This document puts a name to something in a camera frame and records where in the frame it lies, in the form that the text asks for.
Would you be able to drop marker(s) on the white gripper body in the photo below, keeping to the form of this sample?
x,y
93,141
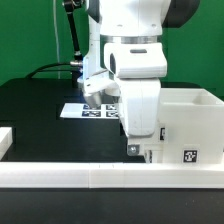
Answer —
x,y
139,90

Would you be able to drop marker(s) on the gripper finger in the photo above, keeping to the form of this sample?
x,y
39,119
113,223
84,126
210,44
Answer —
x,y
133,146

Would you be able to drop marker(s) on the white drawer cabinet box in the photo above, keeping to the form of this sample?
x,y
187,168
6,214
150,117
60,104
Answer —
x,y
194,120

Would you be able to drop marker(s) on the white front drawer tray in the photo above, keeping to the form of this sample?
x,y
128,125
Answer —
x,y
153,156

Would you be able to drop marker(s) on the white drawer tray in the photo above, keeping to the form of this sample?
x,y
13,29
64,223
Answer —
x,y
160,133
153,156

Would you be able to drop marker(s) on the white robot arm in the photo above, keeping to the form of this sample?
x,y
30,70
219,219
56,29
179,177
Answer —
x,y
127,60

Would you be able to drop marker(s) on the fiducial marker sheet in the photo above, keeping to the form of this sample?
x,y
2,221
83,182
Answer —
x,y
83,111

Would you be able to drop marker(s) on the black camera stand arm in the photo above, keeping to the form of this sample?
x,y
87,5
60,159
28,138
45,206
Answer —
x,y
70,6

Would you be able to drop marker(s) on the white front fence rail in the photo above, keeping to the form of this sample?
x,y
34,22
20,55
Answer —
x,y
109,175

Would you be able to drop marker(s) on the white fence rail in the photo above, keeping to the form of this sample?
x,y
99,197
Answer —
x,y
109,175
6,140

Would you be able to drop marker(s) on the white left fence rail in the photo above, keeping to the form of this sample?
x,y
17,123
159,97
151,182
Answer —
x,y
6,140

